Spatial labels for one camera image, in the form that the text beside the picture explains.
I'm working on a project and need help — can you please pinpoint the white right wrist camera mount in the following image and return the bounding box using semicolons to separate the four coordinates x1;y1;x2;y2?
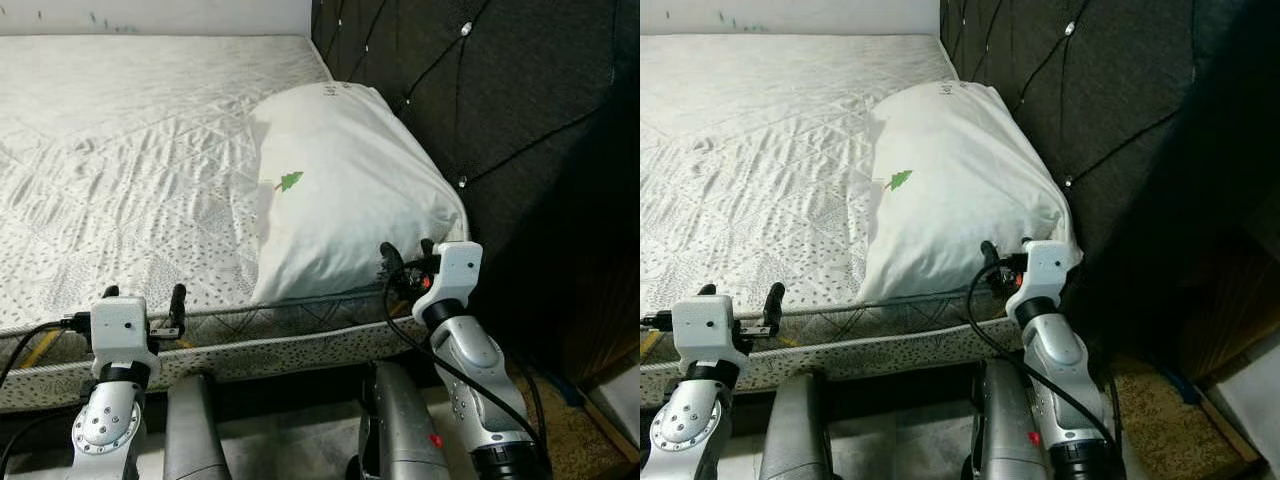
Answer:
1007;240;1077;317
412;242;485;320

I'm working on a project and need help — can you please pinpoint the white quilted mattress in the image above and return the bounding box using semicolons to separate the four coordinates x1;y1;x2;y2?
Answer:
0;35;472;337
640;35;1087;323

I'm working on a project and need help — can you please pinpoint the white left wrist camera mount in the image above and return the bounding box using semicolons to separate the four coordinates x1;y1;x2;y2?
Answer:
672;294;752;367
90;296;162;370

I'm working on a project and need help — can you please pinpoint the grey right robot leg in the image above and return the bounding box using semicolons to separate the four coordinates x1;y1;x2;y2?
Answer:
962;358;1052;480
350;360;452;480

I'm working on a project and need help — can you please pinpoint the white pillow with green leaf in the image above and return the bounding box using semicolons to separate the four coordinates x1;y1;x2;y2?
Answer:
248;82;470;307
858;80;1085;307

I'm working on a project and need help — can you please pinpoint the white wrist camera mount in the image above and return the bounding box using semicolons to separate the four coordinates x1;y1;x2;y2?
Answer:
672;294;752;367
412;242;485;320
1007;240;1077;317
90;296;162;370

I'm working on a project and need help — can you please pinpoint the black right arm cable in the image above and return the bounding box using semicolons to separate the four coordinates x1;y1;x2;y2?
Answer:
966;260;1123;443
383;263;547;443

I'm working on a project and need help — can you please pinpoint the grey left robot leg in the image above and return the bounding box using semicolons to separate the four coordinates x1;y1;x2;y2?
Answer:
758;372;837;480
163;375;234;480

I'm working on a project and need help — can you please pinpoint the brown wooden bedside cabinet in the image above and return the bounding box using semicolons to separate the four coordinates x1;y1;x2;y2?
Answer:
568;245;640;393
1175;232;1280;387

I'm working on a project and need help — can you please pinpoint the black tufted headboard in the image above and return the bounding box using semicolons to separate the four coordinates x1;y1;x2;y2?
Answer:
310;0;640;393
940;0;1280;353

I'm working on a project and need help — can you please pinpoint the grey robot leg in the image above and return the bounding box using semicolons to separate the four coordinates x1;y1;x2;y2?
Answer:
163;375;234;480
758;372;837;480
962;358;1052;480
350;360;452;480

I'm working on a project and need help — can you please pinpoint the speckled grey lower mattress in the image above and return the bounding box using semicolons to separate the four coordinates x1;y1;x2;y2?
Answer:
640;314;1032;410
0;310;442;414

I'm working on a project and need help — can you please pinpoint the brown floor mat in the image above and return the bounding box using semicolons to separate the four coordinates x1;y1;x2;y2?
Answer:
500;350;640;480
1105;352;1263;480

